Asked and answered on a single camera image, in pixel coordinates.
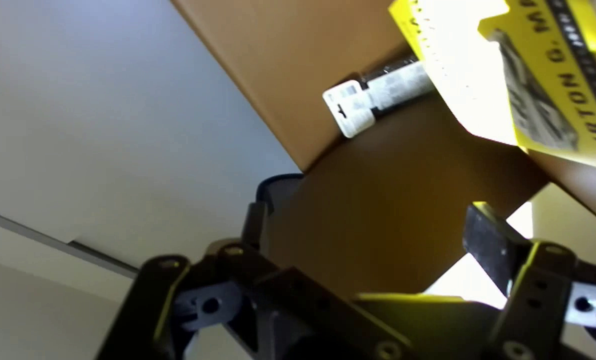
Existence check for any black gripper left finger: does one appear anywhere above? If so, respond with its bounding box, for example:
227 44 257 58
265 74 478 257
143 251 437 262
241 203 267 251

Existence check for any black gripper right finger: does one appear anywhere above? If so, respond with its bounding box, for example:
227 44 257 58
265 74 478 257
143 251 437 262
461 203 531 294

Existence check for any yellow book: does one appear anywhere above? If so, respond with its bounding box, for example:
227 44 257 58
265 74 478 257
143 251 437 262
390 0 596 169

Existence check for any tan leather sofa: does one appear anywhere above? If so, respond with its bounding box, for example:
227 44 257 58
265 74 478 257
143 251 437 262
169 0 596 302

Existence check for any green white packet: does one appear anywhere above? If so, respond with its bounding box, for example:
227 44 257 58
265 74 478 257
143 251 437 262
321 58 434 138

